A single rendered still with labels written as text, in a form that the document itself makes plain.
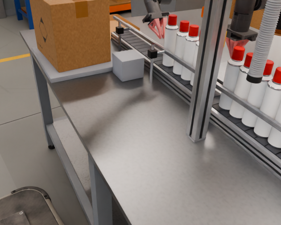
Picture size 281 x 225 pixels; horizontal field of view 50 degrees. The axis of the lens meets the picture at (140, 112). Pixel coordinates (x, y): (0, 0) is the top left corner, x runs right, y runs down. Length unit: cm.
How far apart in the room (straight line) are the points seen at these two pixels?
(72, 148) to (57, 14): 90
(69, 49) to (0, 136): 133
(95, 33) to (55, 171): 106
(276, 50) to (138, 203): 74
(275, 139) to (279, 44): 41
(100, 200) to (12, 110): 172
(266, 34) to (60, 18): 76
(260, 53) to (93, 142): 52
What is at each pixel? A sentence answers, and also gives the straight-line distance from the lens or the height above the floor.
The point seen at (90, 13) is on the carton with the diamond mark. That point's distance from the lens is 125.
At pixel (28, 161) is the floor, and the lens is 216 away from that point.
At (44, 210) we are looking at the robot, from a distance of 153.
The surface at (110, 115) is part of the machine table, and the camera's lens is 102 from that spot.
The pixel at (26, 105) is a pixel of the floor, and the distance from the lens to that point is 275.
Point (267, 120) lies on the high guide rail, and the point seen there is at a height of 96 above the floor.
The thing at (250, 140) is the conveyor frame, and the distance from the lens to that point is 91.
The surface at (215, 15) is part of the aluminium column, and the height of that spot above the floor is 121.
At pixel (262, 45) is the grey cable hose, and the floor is 117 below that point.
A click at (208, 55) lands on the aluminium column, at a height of 111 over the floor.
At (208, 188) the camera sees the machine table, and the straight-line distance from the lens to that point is 80.
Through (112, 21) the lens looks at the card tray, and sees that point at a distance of 196.
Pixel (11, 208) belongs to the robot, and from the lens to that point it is 158.
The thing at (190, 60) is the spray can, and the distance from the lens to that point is 111.
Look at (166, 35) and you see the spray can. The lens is 120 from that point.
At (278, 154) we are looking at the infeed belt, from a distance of 89.
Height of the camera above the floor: 141
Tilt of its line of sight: 34 degrees down
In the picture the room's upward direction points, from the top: 2 degrees clockwise
